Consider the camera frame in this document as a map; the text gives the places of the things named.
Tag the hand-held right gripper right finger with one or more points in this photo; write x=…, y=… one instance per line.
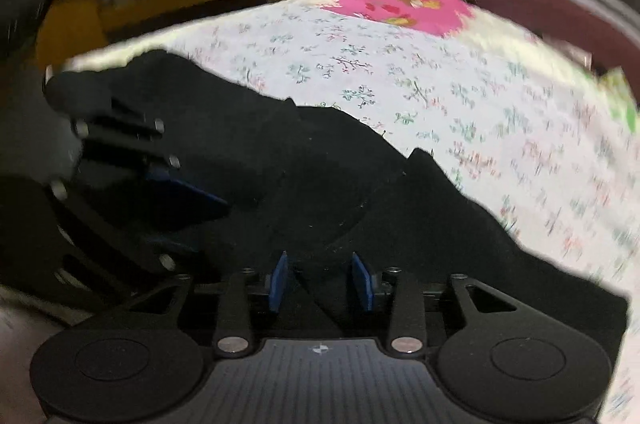
x=362, y=284

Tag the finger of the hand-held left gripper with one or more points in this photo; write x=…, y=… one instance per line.
x=190, y=199
x=125, y=244

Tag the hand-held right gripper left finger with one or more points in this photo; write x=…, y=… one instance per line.
x=280, y=279

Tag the black pants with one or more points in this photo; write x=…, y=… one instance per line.
x=350, y=184

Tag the white floral bedsheet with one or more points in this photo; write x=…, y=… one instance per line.
x=400, y=79

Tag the pink and cream quilt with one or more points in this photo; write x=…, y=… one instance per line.
x=380, y=4

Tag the green cloth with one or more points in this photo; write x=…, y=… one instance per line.
x=620, y=104

